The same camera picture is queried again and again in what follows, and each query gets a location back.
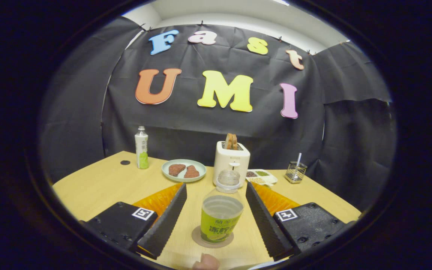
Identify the cream toaster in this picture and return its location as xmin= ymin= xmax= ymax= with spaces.
xmin=213 ymin=141 xmax=251 ymax=188

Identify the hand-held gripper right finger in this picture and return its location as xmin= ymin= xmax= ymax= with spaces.
xmin=245 ymin=181 xmax=351 ymax=262

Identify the green label juice bottle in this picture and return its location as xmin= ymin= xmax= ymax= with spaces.
xmin=200 ymin=169 xmax=245 ymax=243

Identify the round brown coaster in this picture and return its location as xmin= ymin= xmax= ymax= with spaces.
xmin=191 ymin=225 xmax=234 ymax=248

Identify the clear patterned glass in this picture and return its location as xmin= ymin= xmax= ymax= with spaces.
xmin=285 ymin=161 xmax=308 ymax=184

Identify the wooden table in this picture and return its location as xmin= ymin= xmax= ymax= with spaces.
xmin=52 ymin=151 xmax=362 ymax=270

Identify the black backdrop cloth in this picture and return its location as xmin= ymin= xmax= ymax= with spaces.
xmin=38 ymin=17 xmax=397 ymax=212

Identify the pale green plate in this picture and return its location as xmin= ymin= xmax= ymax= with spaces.
xmin=162 ymin=159 xmax=207 ymax=183

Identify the white divided snack tray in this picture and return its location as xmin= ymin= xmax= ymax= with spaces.
xmin=246 ymin=169 xmax=278 ymax=186

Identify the tall white green bottle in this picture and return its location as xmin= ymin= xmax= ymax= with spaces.
xmin=135 ymin=126 xmax=149 ymax=170

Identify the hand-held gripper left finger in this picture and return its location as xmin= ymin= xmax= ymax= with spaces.
xmin=85 ymin=183 xmax=188 ymax=260

